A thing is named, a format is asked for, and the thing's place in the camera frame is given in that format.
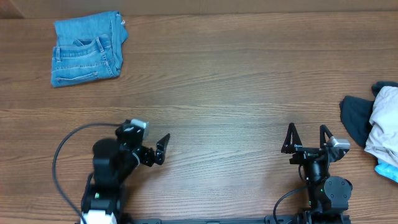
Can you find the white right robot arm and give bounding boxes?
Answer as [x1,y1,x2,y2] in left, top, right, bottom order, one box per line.
[272,123,353,224]

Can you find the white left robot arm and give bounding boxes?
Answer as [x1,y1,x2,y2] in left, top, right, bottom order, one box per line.
[80,119,170,224]

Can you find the blue denim jeans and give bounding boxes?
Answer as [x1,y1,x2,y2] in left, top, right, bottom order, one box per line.
[50,11,128,88]

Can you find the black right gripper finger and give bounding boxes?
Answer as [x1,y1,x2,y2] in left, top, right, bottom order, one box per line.
[320,124,333,148]
[281,123,303,154]

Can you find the light blue garment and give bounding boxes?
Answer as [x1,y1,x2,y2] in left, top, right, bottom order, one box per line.
[374,161,398,182]

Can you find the beige crumpled garment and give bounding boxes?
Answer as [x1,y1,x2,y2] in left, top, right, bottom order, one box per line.
[364,86,397,167]

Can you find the dark navy garment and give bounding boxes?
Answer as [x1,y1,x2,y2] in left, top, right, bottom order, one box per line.
[340,81,397,149]

